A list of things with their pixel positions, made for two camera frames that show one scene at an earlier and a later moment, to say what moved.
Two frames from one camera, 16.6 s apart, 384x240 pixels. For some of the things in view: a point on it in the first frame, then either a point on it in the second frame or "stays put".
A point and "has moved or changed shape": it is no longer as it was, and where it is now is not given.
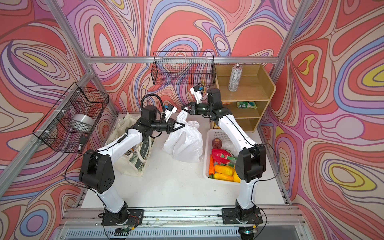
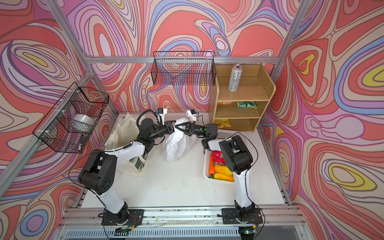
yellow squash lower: [220, 176] stays put
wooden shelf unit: [245, 90] stays put
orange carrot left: [211, 167] stays put
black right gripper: [194, 107] -> [190, 128]
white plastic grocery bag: [185, 144] has moved or changed shape
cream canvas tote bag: [133, 162] stays put
